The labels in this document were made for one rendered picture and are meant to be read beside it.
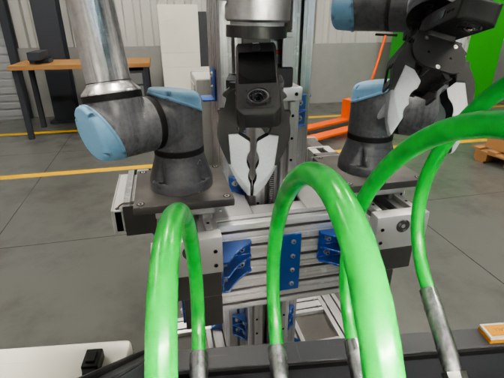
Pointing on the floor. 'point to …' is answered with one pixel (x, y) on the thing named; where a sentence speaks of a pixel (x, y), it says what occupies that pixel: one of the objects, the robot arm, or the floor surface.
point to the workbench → (141, 76)
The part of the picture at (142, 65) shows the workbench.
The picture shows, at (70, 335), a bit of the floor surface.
